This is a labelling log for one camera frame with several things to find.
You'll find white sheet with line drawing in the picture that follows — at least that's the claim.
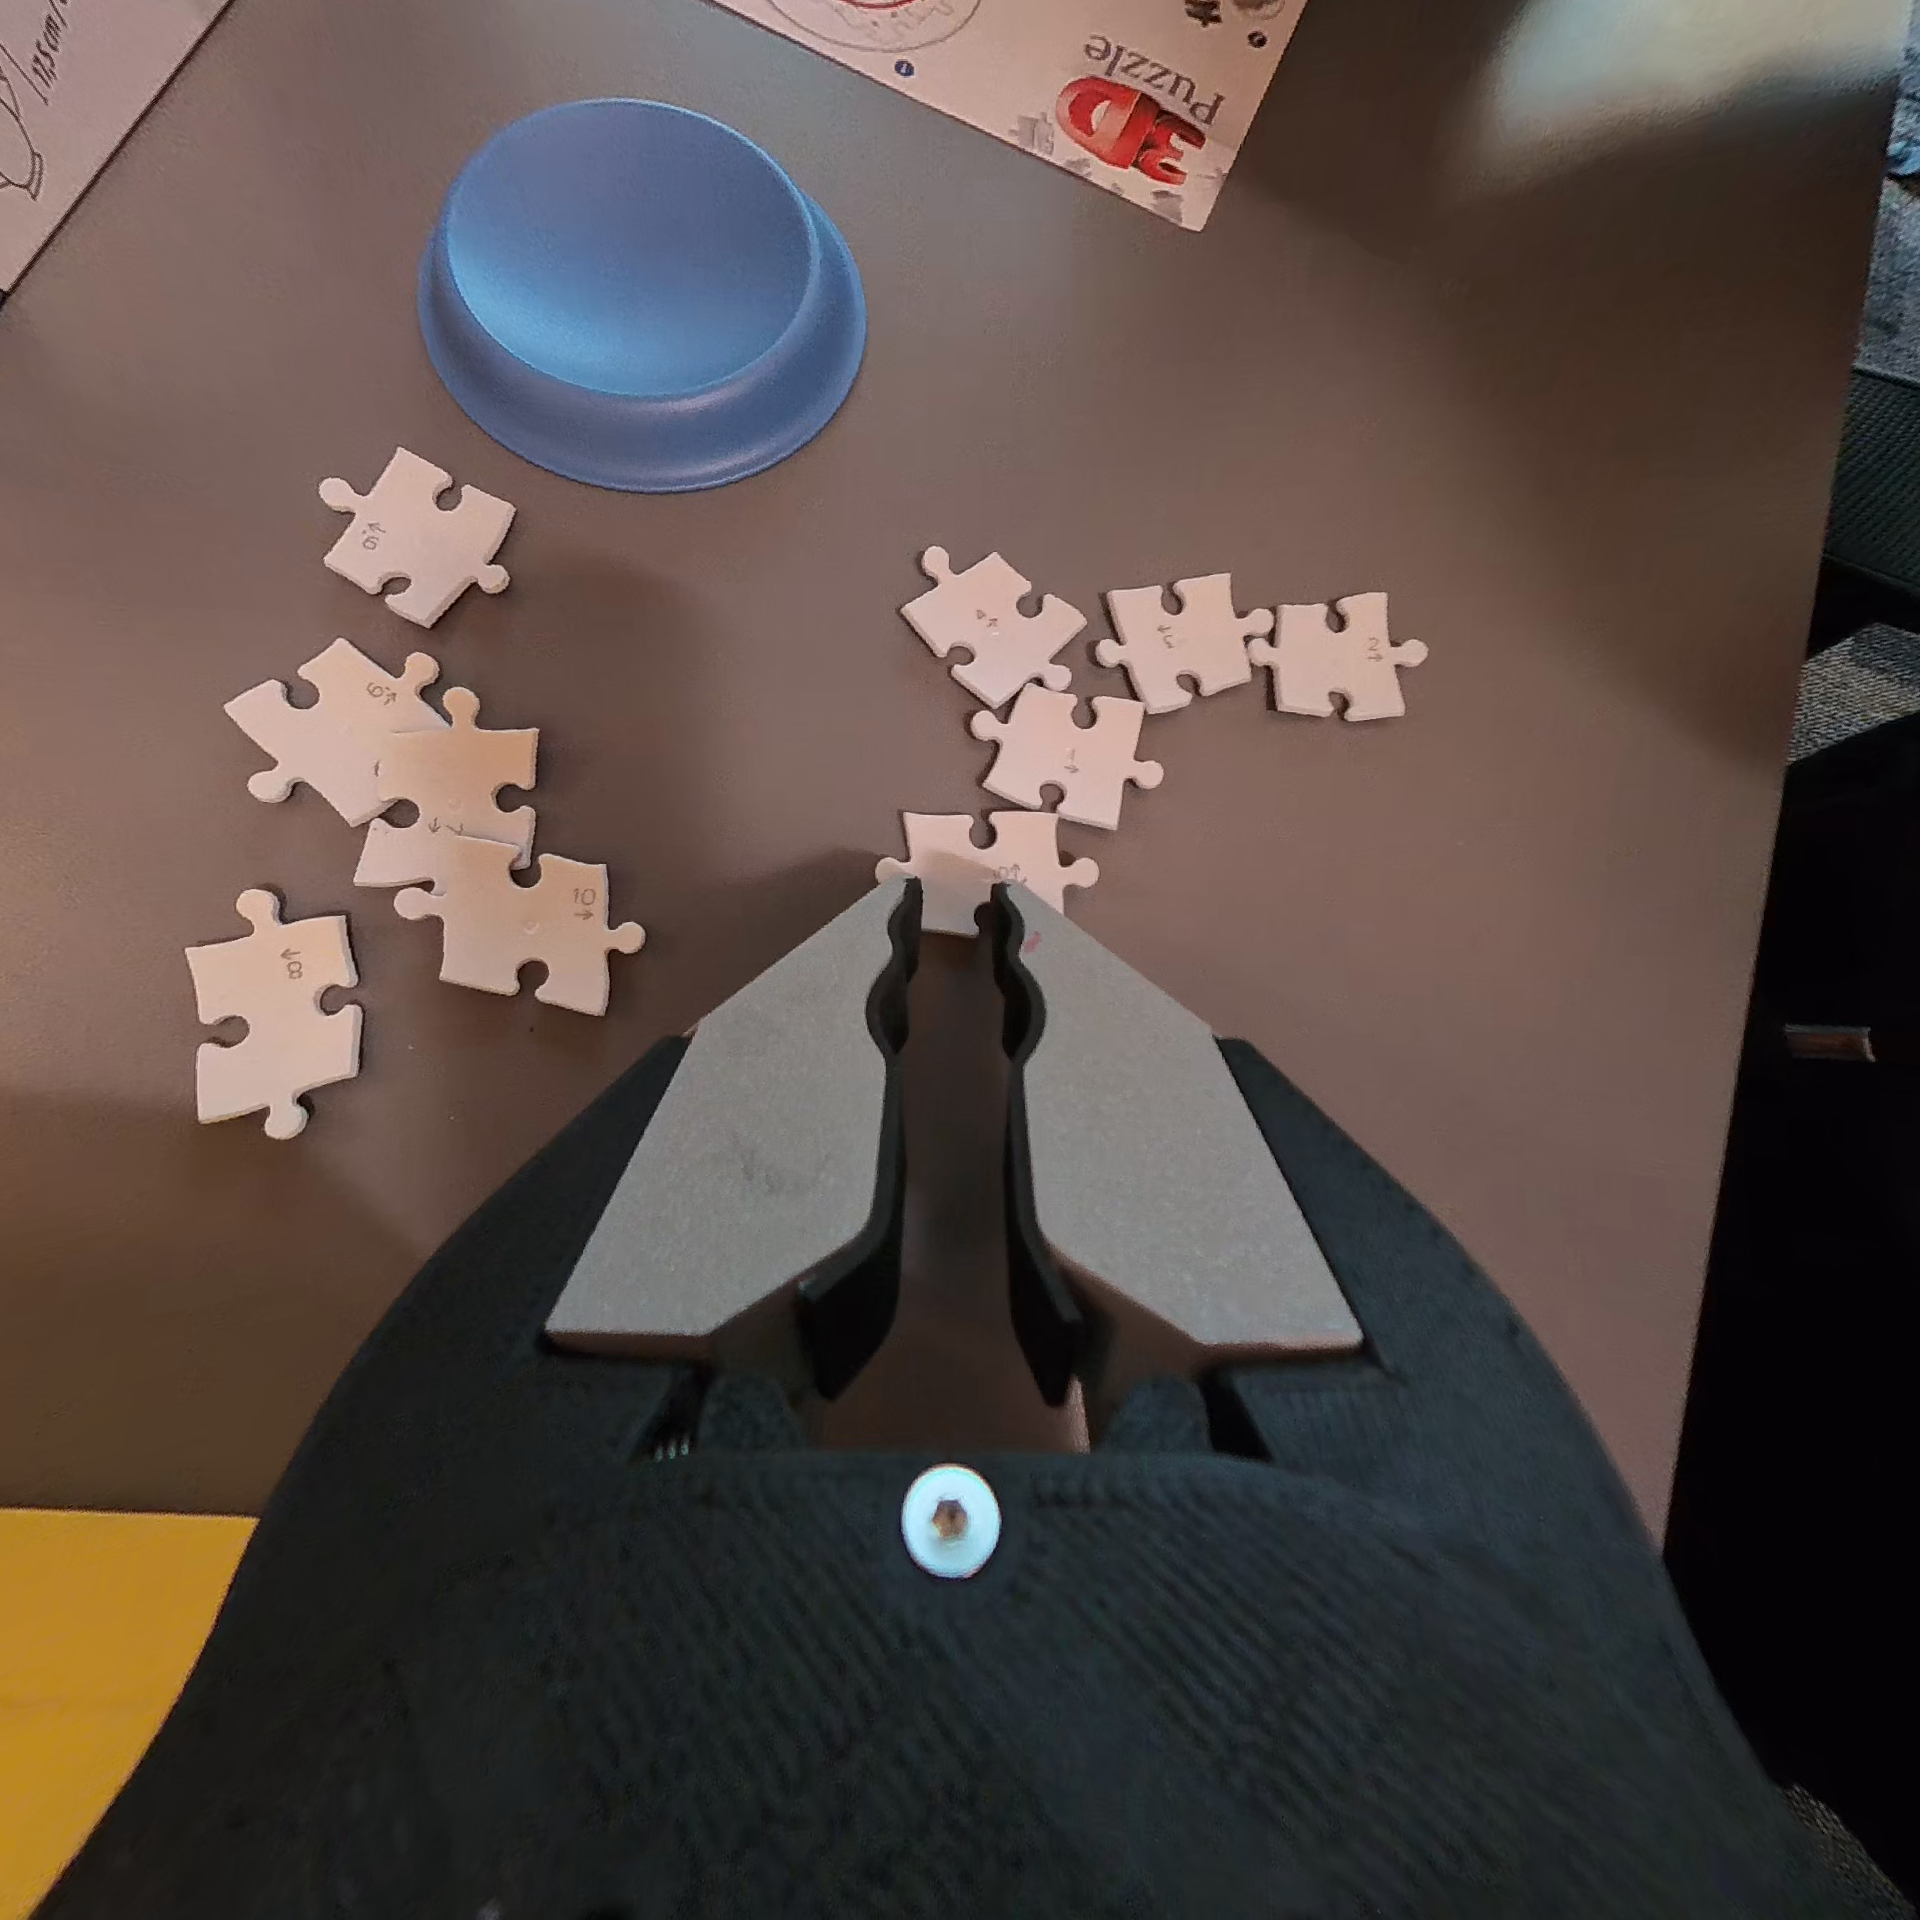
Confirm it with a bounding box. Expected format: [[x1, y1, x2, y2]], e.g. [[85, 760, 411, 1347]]
[[0, 0, 234, 295]]

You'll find group of scattered puzzle pieces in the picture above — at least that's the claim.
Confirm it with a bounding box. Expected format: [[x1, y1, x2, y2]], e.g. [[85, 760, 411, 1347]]
[[182, 447, 647, 1142]]

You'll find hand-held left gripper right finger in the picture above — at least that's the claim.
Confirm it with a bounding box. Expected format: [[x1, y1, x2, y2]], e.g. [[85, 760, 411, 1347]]
[[974, 882, 1368, 1410]]

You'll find beige puzzle piece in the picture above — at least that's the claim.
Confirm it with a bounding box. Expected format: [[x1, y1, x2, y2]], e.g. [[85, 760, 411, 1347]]
[[1248, 591, 1430, 726], [1093, 570, 1277, 717], [873, 811, 1100, 937], [969, 686, 1166, 830], [900, 547, 1089, 710]]

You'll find printed puzzle box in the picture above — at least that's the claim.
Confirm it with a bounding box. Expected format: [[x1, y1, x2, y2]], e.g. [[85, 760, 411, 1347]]
[[703, 0, 1314, 235]]

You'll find blue round plastic stand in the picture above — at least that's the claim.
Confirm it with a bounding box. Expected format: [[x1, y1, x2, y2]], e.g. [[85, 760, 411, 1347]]
[[416, 97, 870, 494]]

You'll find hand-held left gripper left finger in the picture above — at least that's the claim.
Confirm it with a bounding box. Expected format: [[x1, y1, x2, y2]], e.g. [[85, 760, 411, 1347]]
[[543, 877, 922, 1407]]

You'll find dark furniture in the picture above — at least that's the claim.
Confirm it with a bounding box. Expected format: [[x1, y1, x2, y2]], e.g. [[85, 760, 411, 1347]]
[[1662, 721, 1920, 1802]]

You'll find yellow flat object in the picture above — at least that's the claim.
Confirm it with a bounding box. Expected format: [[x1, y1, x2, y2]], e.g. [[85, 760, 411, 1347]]
[[0, 1513, 260, 1920]]

